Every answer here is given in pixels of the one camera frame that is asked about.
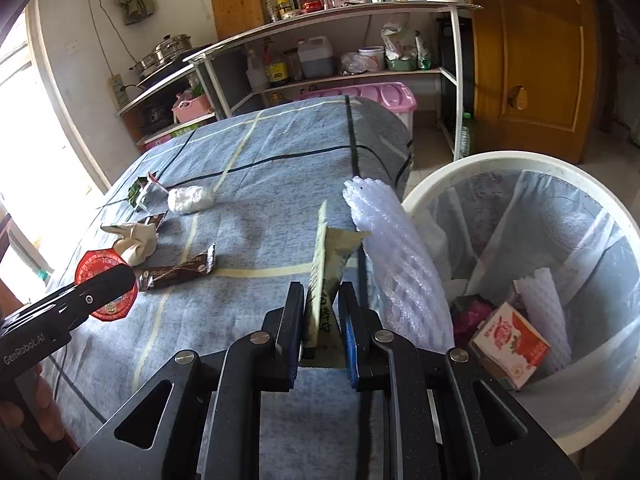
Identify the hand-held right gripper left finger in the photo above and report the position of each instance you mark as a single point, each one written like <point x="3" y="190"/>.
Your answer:
<point x="292" y="320"/>

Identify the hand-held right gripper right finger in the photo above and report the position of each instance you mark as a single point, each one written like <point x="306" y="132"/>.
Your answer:
<point x="347" y="340"/>

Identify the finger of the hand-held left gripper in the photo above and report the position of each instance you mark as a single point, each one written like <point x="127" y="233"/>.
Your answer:
<point x="107" y="282"/>

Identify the red lid jelly cup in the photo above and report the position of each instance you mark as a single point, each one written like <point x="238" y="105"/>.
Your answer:
<point x="97" y="259"/>

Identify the cream paper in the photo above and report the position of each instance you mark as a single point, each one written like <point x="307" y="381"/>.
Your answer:
<point x="135" y="242"/>

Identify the brown chocolate wrapper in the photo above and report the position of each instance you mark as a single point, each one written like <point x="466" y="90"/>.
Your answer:
<point x="175" y="272"/>

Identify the cream packet with green print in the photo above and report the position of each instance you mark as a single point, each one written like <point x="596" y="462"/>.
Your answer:
<point x="327" y="260"/>

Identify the small brown wrapper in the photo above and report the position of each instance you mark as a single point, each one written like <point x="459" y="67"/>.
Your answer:
<point x="157" y="220"/>

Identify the white bubble wrap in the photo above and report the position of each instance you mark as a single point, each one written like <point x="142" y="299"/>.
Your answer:
<point x="395" y="260"/>

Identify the green snack bag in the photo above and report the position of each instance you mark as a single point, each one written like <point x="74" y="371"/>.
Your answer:
<point x="145" y="192"/>

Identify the purple snack bag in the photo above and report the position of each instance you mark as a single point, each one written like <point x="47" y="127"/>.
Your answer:
<point x="470" y="317"/>

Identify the red and white carton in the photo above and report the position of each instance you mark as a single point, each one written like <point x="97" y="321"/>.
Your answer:
<point x="510" y="342"/>

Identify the white round bin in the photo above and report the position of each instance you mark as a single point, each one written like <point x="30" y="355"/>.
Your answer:
<point x="500" y="161"/>

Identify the person's left hand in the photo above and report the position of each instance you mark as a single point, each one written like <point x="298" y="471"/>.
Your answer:
<point x="40" y="410"/>

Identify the red and green cardboard box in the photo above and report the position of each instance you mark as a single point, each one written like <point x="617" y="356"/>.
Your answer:
<point x="165" y="135"/>

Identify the low white shelf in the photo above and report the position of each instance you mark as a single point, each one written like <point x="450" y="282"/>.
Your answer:
<point x="131" y="125"/>

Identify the window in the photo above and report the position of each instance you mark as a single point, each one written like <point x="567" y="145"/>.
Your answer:
<point x="30" y="135"/>

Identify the black appliance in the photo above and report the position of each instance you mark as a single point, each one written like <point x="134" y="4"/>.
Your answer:
<point x="152" y="112"/>

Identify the white power strip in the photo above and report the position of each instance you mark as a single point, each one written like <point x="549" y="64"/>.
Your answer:
<point x="117" y="91"/>

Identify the pink plastic basket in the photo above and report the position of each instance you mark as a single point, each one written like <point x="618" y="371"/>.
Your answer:
<point x="192" y="107"/>

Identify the black induction cooker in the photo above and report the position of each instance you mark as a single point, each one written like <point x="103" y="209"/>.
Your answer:
<point x="155" y="80"/>

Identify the clear plastic bin liner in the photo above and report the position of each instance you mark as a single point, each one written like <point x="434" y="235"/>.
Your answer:
<point x="550" y="220"/>

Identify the white metal shelf rack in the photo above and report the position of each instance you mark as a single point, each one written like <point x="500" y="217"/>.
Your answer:
<point x="227" y="80"/>

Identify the green plastic bottle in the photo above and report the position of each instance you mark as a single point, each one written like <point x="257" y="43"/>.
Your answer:
<point x="466" y="135"/>

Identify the stainless steel steamer pot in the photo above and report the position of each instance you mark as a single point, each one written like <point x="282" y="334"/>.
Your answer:
<point x="167" y="52"/>

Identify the pink lid storage box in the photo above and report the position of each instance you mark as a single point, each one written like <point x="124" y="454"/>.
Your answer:
<point x="370" y="95"/>

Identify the clear plastic bottle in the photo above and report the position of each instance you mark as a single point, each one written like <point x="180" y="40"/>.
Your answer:
<point x="255" y="75"/>

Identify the soy sauce bottle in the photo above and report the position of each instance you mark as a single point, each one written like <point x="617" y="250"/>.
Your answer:
<point x="275" y="67"/>

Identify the dark jar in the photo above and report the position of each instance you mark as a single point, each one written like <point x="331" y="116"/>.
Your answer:
<point x="295" y="66"/>

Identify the translucent jerry can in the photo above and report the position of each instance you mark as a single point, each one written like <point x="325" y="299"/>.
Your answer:
<point x="316" y="57"/>

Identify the knotted clear plastic bag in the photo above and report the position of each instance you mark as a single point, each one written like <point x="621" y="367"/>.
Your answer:
<point x="354" y="63"/>

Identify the white plastic tub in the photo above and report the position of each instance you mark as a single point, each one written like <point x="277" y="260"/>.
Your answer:
<point x="372" y="57"/>

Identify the green basin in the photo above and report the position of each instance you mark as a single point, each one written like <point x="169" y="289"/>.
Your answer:
<point x="400" y="65"/>

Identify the green and white packet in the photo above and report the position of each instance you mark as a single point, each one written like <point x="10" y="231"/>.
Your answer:
<point x="423" y="52"/>

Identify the white plastic bag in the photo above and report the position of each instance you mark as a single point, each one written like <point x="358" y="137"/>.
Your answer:
<point x="397" y="40"/>

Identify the wooden cutting board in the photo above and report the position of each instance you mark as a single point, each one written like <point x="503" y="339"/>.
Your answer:
<point x="237" y="5"/>

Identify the small seasoning bottle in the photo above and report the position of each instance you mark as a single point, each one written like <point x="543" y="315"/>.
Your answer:
<point x="271" y="9"/>

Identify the red lid jar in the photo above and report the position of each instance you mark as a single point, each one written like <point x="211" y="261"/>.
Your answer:
<point x="311" y="3"/>

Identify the green glass bottle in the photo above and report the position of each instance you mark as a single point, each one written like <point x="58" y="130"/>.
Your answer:
<point x="284" y="2"/>

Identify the wooden door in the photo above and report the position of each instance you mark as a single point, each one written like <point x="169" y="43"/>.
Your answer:
<point x="535" y="60"/>

